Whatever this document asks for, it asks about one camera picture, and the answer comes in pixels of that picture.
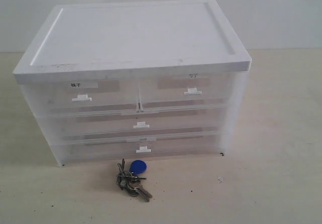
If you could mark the wide clear drawer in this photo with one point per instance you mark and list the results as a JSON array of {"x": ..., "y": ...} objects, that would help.
[
  {"x": 145, "y": 148},
  {"x": 115, "y": 126}
]

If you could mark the key bunch with blue fob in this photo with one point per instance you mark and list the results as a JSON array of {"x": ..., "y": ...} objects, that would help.
[{"x": 130, "y": 179}]

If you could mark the top right small drawer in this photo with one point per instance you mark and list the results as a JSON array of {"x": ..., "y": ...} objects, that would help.
[{"x": 184, "y": 90}]

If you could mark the small drawer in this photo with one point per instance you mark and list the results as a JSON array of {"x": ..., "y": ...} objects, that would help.
[
  {"x": 90, "y": 96},
  {"x": 184, "y": 90}
]

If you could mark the white plastic drawer cabinet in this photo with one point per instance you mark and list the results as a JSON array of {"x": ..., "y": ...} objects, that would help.
[{"x": 113, "y": 41}]

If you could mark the top left small drawer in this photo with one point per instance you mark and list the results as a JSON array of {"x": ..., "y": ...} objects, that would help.
[{"x": 90, "y": 96}]

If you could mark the small white plastic scrap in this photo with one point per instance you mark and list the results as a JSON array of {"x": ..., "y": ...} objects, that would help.
[{"x": 220, "y": 179}]

